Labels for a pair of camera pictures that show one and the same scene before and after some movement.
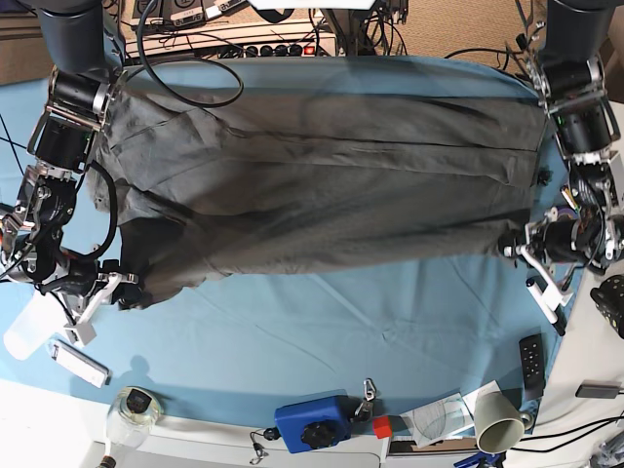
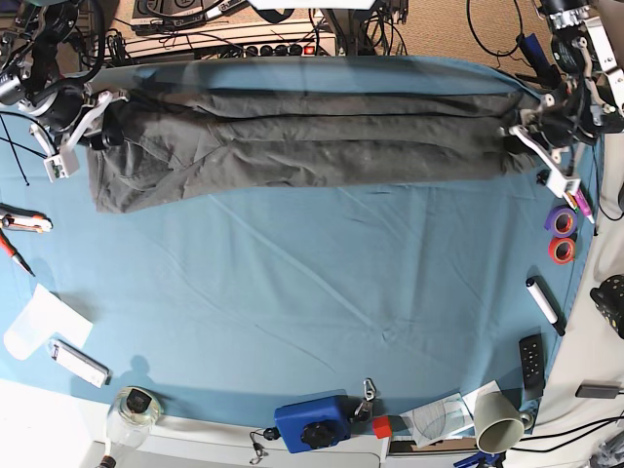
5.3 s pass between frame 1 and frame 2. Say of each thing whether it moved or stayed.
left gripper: moved
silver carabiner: stayed
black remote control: stayed
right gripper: moved
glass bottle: stayed
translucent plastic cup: stayed
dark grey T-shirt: moved
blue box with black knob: stayed
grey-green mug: stayed
